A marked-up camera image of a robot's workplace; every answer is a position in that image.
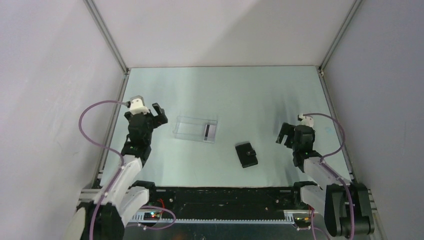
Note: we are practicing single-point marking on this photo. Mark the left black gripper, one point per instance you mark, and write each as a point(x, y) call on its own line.
point(159, 119)

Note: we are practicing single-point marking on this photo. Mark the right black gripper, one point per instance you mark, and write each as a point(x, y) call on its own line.
point(286, 129)

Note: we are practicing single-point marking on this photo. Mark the clear plastic card tray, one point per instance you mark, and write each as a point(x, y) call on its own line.
point(192, 129)

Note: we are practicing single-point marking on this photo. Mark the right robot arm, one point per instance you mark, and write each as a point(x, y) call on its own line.
point(344, 204)

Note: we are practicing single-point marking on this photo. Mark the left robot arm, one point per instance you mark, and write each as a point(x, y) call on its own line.
point(111, 209)

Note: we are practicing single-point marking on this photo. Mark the right controller board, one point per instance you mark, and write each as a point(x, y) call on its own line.
point(303, 223)

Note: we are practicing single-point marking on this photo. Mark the controller board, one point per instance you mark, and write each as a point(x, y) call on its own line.
point(303, 223)
point(150, 217)

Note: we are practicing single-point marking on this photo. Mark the left controller board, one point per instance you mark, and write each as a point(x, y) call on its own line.
point(150, 217)

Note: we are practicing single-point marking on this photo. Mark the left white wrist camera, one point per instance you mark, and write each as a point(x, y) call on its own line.
point(136, 105)

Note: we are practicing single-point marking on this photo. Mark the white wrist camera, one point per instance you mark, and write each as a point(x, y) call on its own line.
point(136, 105)
point(305, 120)

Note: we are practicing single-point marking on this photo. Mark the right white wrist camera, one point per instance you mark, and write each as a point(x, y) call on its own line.
point(305, 120)

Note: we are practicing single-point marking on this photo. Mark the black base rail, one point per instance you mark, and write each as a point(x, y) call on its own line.
point(230, 203)

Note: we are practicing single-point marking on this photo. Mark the left aluminium frame post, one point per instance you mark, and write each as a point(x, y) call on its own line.
point(106, 34)

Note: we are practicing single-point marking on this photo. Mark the aluminium frame post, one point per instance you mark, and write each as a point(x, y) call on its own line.
point(340, 33)
point(106, 34)

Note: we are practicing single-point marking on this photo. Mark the right aluminium frame post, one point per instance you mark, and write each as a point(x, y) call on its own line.
point(340, 33)

